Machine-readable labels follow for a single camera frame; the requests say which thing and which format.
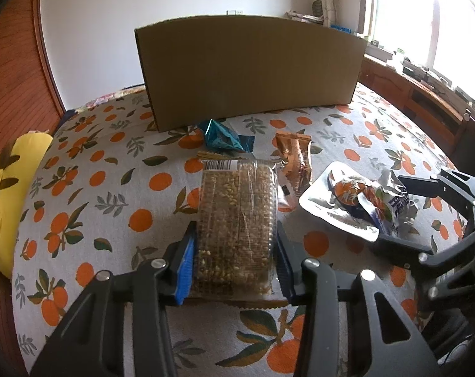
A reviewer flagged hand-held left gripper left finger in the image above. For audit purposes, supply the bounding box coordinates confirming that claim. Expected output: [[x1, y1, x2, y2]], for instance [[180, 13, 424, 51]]
[[29, 222, 197, 377]]

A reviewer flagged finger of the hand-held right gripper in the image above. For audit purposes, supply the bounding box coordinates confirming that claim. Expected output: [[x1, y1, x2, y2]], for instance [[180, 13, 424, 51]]
[[398, 168, 475, 221], [373, 228, 475, 271]]

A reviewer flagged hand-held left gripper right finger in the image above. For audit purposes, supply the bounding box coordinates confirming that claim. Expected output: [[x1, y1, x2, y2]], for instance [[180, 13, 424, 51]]
[[275, 226, 440, 377]]

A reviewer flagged silver snack packet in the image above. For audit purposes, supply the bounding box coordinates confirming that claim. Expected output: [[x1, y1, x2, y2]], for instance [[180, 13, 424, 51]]
[[357, 169, 419, 236]]

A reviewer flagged clear grain bar packet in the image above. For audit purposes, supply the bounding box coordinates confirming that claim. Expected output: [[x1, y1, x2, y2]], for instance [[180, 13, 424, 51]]
[[183, 157, 301, 311]]

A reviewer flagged brown cardboard box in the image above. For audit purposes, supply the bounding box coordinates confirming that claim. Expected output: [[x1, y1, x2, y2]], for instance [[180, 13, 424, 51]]
[[134, 15, 368, 133]]

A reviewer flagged white silver flat packet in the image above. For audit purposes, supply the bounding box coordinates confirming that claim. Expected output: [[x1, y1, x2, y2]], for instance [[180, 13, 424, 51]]
[[299, 161, 381, 242]]

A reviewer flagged wooden low cabinet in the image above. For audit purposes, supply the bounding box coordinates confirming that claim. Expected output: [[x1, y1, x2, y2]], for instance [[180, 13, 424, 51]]
[[359, 53, 475, 154]]

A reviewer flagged orange print tablecloth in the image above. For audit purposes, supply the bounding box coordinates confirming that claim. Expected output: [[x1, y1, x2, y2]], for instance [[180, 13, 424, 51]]
[[12, 82, 475, 377]]

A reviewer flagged copper brown snack packet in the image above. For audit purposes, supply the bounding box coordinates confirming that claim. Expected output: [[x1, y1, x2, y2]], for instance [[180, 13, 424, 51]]
[[275, 131, 314, 197]]

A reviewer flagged teal snack packet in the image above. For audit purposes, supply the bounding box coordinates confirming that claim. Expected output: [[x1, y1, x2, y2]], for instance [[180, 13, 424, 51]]
[[194, 119, 254, 154]]

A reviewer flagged yellow plush toy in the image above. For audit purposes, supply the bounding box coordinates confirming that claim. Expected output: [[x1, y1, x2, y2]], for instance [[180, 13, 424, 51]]
[[0, 131, 53, 279]]

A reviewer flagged stack of boxes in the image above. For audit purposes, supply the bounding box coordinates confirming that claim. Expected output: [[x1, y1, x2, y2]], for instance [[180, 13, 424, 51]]
[[287, 10, 325, 24]]

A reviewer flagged wooden frame window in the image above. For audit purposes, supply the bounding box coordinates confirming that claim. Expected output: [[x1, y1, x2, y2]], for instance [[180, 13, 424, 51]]
[[363, 0, 475, 100]]

